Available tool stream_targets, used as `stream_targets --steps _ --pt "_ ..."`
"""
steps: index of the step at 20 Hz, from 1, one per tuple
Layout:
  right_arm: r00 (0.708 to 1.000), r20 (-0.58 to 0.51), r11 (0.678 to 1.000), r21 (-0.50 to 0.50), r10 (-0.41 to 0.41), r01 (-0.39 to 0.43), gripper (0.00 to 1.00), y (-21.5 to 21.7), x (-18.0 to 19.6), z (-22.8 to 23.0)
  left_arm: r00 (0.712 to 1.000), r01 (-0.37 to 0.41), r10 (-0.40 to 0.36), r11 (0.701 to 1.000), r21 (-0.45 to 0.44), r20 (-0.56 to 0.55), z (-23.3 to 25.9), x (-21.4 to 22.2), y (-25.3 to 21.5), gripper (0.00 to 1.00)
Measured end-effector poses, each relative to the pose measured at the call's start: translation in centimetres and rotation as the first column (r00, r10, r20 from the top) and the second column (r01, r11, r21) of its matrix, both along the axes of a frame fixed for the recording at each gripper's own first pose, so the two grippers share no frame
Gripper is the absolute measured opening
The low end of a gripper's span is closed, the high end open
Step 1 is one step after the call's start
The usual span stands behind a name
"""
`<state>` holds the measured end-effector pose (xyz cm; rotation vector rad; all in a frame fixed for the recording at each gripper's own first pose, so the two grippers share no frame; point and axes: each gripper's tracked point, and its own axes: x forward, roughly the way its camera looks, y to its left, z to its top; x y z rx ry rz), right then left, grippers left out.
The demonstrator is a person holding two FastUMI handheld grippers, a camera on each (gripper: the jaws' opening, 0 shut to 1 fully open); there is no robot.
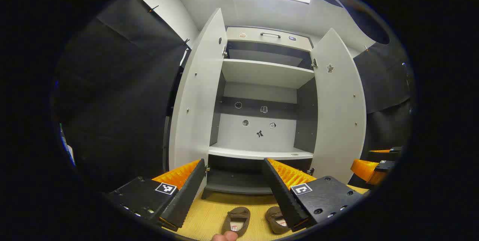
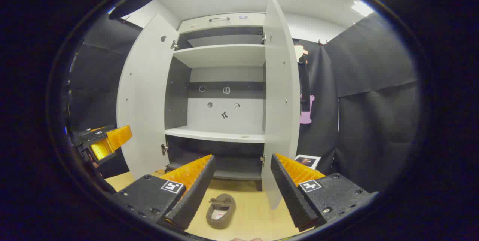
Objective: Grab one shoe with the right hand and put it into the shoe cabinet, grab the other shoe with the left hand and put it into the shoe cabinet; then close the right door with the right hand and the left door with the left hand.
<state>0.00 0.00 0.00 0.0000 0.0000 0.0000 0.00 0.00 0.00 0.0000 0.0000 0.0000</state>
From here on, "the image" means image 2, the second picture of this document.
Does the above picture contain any grey shoe cabinet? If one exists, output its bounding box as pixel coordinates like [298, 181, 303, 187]
[164, 12, 267, 192]

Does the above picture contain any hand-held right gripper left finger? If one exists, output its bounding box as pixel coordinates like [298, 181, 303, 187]
[112, 154, 216, 233]

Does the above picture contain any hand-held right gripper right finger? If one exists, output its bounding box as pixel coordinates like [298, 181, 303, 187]
[270, 153, 378, 233]

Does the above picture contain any white portrait cover book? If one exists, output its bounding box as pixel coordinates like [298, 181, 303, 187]
[295, 154, 321, 170]

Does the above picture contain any light grey cabinet door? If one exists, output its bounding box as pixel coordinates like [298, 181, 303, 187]
[117, 13, 180, 180]
[261, 0, 301, 210]

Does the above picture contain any brown fuzzy shoe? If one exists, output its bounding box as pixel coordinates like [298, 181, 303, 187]
[206, 193, 237, 229]

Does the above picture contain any small ceiling light panel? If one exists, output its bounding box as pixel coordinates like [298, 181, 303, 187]
[351, 0, 374, 17]

